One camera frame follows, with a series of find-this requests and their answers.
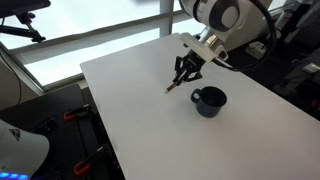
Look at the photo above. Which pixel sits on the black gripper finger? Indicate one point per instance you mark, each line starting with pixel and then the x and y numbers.
pixel 194 74
pixel 179 70

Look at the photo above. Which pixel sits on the red and white marker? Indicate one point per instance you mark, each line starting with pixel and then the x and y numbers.
pixel 170 88

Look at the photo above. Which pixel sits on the grey window frame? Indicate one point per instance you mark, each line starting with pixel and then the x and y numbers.
pixel 100 30

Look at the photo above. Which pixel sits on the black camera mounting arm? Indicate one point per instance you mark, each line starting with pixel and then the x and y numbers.
pixel 23 16

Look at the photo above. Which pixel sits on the black side table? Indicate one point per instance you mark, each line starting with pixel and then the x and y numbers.
pixel 50 116

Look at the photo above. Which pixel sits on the grey and white floor equipment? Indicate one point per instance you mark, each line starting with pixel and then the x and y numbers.
pixel 301 71

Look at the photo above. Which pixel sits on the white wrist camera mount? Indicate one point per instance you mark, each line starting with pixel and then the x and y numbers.
pixel 202 46

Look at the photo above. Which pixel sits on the dark blue mug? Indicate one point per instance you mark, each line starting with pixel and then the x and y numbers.
pixel 207 107

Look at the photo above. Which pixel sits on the white device on floor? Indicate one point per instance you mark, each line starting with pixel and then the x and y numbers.
pixel 256 50

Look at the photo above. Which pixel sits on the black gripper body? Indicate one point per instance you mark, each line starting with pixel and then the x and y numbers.
pixel 194 58

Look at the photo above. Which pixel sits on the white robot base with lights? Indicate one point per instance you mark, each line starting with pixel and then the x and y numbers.
pixel 20 150

